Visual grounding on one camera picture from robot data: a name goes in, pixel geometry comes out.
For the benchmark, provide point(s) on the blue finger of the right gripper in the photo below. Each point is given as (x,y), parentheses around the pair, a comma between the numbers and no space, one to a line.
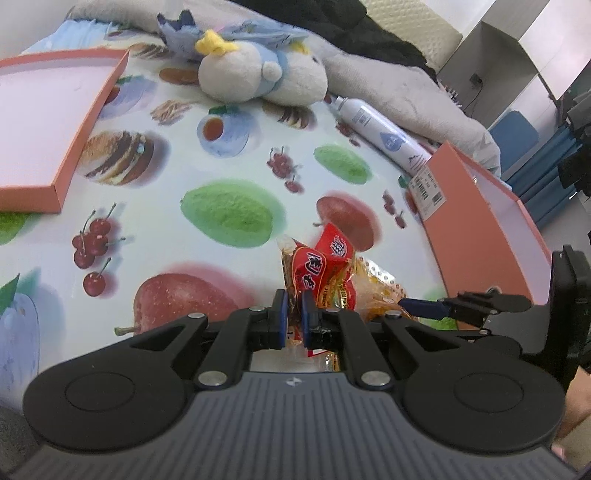
(434,310)

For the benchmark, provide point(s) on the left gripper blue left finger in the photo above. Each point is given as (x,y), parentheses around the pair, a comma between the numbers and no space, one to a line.
(279,320)

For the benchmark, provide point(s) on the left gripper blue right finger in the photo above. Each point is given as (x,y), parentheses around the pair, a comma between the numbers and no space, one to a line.
(309,318)

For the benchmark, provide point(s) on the large red chili snack bag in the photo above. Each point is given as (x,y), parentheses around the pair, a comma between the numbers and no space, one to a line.
(377,292)

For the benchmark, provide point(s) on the small red noodle snack packet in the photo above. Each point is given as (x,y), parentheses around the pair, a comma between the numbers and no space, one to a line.
(326,270)

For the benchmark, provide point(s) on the person's right hand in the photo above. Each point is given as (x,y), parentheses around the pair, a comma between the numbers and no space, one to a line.
(573,439)

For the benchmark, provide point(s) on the pink cardboard box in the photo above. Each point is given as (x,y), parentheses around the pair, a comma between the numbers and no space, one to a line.
(482,235)

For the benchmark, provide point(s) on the fruit print bed sheet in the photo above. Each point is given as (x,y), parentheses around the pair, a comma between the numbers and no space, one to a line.
(179,204)

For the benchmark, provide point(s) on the blue curtain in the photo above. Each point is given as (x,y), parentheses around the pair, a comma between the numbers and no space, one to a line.
(537,182)

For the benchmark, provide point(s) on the white spray bottle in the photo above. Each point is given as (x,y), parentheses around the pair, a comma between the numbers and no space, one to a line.
(382,133)

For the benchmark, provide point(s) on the hanging dark clothes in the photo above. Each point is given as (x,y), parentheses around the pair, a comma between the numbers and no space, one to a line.
(574,170)

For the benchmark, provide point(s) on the blue chair back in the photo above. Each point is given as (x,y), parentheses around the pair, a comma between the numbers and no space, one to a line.
(515,136)

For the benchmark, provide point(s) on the grey blanket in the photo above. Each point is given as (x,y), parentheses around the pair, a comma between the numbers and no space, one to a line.
(406,95)

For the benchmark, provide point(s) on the white blue plush duck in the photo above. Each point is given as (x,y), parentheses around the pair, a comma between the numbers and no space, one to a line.
(238,71)

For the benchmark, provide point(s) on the cream padded headboard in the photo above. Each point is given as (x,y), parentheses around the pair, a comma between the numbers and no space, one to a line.
(415,22)

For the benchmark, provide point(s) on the blue patterned plastic bag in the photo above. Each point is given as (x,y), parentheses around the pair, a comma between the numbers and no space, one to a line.
(181,34)

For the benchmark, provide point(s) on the black jacket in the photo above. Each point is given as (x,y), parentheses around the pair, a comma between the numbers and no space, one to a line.
(345,24)

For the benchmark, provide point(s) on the pink box lid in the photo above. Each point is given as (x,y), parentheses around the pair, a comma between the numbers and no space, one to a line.
(50,102)

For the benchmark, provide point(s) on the grey wall shelf unit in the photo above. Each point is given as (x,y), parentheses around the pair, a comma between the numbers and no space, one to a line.
(513,44)

